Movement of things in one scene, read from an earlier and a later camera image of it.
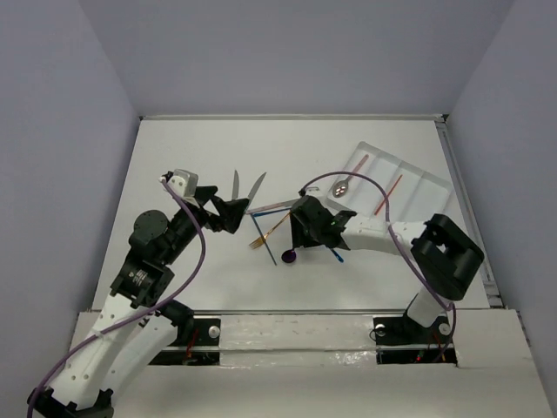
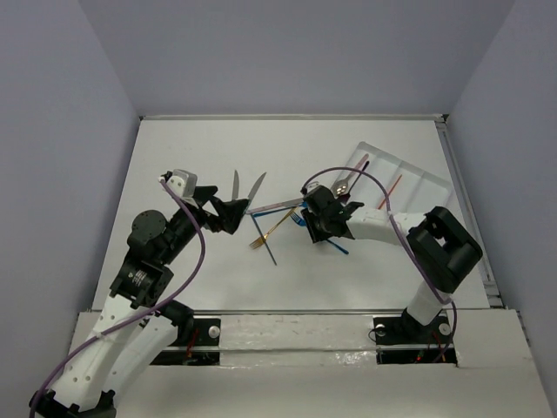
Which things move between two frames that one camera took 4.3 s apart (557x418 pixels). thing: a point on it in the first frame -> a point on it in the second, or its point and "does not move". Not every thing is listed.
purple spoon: x=289 y=255 -> x=363 y=170
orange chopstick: x=384 y=201 does not move
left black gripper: x=211 y=208 does not move
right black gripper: x=299 y=235 -> x=315 y=235
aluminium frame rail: x=367 y=117 does not move
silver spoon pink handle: x=341 y=187 does not move
